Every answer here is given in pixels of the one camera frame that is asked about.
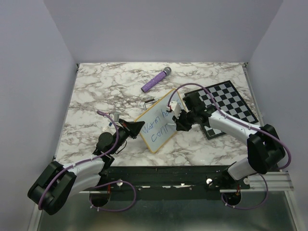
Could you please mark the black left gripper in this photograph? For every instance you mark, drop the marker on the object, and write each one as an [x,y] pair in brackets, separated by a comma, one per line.
[132,129]

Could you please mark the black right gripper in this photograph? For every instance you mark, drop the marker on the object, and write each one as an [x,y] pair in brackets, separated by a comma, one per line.
[180,124]

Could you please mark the yellow framed whiteboard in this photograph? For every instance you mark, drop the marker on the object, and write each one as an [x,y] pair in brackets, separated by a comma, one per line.
[155,131]

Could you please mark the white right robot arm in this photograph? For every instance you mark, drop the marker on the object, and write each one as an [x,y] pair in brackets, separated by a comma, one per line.
[264,149]

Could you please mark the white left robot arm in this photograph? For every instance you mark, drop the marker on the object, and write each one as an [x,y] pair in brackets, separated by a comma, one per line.
[58,182]

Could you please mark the black white chessboard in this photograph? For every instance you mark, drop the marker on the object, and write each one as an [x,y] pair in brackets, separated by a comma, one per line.
[230,101]

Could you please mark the purple glitter microphone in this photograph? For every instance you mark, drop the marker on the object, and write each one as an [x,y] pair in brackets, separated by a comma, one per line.
[160,76]

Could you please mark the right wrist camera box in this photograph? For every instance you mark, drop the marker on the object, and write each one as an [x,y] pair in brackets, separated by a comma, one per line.
[174,107]

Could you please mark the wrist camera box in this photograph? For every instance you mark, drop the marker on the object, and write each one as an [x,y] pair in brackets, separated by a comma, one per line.
[174,107]
[115,116]

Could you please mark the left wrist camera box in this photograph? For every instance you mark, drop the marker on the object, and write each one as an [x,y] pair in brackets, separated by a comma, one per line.
[115,116]

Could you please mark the wire whiteboard stand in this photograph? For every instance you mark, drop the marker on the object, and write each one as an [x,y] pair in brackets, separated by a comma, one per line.
[150,102]

